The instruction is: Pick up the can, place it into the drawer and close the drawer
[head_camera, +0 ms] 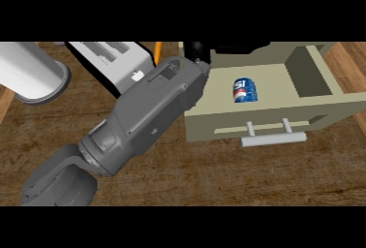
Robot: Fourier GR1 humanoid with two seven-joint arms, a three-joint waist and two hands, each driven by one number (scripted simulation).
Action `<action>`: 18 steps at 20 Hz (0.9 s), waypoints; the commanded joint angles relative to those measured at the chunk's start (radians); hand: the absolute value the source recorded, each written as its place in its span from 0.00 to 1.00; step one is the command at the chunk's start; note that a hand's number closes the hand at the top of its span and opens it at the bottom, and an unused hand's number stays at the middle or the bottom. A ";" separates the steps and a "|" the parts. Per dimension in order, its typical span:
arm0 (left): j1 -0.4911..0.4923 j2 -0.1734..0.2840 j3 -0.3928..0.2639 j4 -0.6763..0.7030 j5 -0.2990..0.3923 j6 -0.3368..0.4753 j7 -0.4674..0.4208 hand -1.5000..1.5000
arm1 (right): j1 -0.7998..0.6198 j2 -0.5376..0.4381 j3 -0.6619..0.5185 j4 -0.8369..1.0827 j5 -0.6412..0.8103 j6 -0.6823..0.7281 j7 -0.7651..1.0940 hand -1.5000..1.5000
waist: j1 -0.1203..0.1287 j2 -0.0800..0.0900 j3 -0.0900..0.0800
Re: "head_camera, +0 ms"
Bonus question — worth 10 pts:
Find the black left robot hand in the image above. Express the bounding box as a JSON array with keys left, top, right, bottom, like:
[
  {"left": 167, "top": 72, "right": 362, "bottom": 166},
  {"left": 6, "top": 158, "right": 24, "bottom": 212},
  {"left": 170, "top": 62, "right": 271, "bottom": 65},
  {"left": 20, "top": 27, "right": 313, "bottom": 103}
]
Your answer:
[{"left": 184, "top": 41, "right": 272, "bottom": 64}]

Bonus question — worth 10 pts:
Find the blue soda can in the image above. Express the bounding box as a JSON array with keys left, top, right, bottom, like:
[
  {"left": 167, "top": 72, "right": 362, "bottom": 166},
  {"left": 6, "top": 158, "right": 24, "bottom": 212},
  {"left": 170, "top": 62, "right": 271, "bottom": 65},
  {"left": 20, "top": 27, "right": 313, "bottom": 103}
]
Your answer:
[{"left": 232, "top": 77, "right": 260, "bottom": 104}]

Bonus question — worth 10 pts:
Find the beige open drawer box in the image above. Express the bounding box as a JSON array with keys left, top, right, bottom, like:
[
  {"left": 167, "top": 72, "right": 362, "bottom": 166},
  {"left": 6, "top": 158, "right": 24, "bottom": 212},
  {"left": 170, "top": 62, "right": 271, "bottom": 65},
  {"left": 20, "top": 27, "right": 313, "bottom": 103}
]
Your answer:
[{"left": 178, "top": 41, "right": 366, "bottom": 118}]

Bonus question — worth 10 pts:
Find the beige drawer front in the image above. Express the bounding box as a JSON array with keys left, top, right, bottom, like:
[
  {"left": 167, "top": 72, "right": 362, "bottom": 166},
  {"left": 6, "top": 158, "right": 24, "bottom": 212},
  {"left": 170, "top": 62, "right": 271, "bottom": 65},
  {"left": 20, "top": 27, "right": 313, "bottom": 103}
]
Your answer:
[{"left": 184, "top": 100, "right": 366, "bottom": 143}]

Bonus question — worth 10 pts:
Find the thin orange strip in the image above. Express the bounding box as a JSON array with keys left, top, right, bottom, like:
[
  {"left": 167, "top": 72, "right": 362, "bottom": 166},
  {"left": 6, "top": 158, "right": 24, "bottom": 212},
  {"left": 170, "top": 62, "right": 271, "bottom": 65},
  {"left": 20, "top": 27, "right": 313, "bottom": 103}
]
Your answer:
[{"left": 153, "top": 41, "right": 164, "bottom": 65}]

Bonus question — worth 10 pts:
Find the white and black toaster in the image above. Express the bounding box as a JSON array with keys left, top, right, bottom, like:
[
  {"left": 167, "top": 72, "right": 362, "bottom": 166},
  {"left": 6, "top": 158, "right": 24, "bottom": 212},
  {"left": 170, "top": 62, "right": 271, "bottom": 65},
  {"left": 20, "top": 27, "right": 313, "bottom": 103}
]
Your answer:
[{"left": 64, "top": 41, "right": 160, "bottom": 99}]

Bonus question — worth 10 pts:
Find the white cylinder with grey rim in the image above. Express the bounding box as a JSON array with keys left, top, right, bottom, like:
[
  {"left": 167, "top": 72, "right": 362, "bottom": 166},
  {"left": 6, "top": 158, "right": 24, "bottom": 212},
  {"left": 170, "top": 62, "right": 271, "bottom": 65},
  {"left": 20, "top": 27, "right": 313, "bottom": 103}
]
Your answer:
[{"left": 0, "top": 41, "right": 73, "bottom": 106}]

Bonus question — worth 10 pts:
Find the pale grey drawer handle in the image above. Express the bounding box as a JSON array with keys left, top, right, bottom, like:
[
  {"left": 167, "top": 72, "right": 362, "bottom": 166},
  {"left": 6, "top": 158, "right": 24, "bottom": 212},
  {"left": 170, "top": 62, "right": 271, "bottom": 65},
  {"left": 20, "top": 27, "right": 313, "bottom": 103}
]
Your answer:
[{"left": 240, "top": 117, "right": 309, "bottom": 148}]

